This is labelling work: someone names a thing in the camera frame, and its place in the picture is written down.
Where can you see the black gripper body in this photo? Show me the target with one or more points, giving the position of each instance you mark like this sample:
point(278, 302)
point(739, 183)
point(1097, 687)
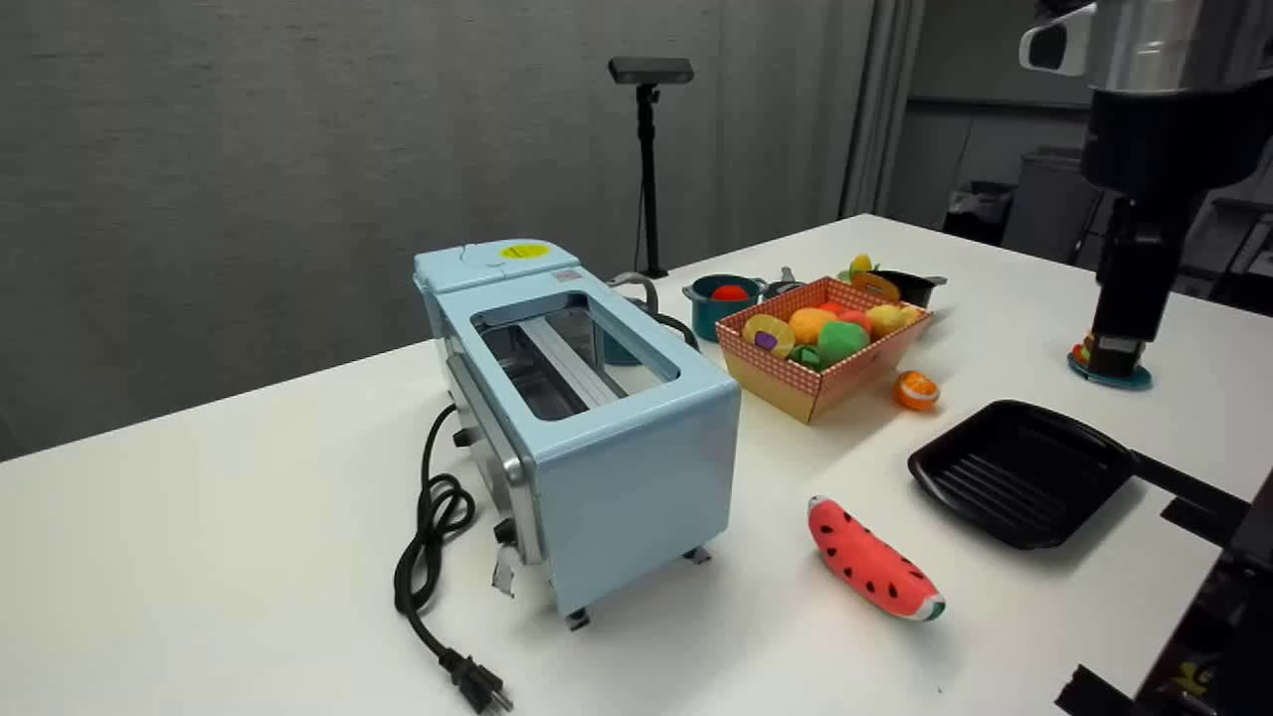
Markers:
point(1166, 133)

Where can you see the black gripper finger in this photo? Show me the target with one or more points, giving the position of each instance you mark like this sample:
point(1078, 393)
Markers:
point(1159, 272)
point(1122, 280)

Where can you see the green plush toy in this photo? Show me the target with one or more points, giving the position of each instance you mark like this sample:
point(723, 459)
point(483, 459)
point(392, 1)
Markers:
point(839, 343)

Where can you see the toy hamburger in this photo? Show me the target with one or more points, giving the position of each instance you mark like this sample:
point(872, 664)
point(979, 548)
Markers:
point(1115, 375)

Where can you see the small black toy pan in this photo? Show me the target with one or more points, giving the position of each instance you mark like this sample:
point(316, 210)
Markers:
point(916, 285)

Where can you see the orange half fruit toy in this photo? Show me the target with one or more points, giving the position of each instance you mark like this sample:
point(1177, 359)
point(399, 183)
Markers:
point(916, 393)

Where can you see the yellow plush fruit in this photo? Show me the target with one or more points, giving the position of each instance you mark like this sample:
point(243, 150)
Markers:
point(887, 314)

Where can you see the small yellow toy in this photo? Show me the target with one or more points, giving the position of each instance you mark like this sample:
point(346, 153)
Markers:
point(862, 263)

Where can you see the red plush fruit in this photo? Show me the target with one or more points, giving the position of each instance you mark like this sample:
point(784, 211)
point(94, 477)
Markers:
point(847, 314)

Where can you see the orange plush fruit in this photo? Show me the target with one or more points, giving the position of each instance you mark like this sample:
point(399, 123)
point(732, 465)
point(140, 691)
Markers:
point(810, 324)

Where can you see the orange cardboard box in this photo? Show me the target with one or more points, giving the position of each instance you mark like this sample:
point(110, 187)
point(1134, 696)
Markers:
point(810, 382)

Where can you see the yellow purple fruit slice toy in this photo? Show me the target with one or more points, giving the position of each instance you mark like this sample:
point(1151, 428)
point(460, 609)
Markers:
point(764, 334)

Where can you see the watermelon slice plush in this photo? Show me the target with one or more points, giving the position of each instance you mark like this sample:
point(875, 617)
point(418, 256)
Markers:
point(868, 562)

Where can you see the red toy tomato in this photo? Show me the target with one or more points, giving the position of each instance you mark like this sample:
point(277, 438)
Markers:
point(731, 293)

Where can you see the teal toy pot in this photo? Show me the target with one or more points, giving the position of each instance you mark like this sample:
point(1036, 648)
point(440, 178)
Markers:
point(704, 314)

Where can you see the grey background chair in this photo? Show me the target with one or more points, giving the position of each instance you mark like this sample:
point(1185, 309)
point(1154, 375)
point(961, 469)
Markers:
point(1054, 202)

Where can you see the black grill pan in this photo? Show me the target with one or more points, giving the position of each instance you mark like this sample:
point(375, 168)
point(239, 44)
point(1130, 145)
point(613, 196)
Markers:
point(1021, 469)

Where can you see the light blue toaster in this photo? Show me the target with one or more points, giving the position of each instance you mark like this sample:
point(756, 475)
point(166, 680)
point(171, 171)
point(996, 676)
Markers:
point(623, 451)

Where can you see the black robot mount frame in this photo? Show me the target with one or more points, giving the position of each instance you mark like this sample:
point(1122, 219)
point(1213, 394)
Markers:
point(1225, 622)

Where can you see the black camera on stand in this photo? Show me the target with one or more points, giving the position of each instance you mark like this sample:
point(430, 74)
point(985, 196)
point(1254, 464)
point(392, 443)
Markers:
point(651, 82)

